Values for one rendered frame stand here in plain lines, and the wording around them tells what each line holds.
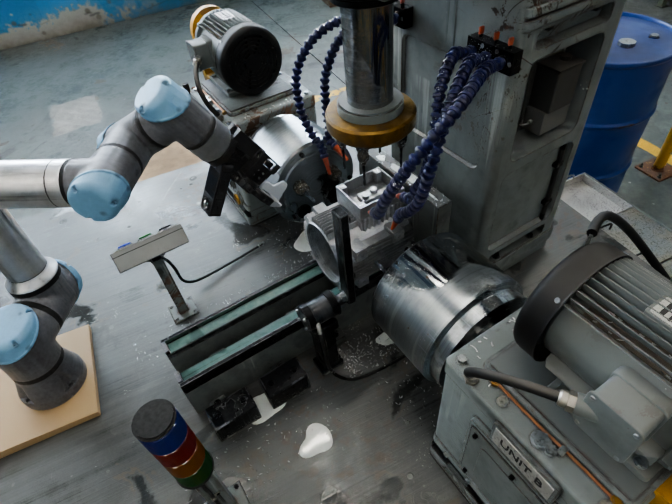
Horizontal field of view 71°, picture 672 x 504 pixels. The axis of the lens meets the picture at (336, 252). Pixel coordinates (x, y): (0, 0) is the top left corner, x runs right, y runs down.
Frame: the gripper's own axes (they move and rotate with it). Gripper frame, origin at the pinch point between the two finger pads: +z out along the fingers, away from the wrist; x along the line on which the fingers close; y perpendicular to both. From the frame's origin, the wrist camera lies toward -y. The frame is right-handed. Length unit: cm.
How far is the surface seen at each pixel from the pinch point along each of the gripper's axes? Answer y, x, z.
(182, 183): -24, 75, 28
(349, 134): 20.4, -10.3, -7.5
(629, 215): 88, -13, 136
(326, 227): 4.0, -7.7, 8.7
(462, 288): 13.6, -40.8, 7.7
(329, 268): -3.6, -4.9, 23.4
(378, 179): 20.2, -3.0, 15.9
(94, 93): -67, 373, 96
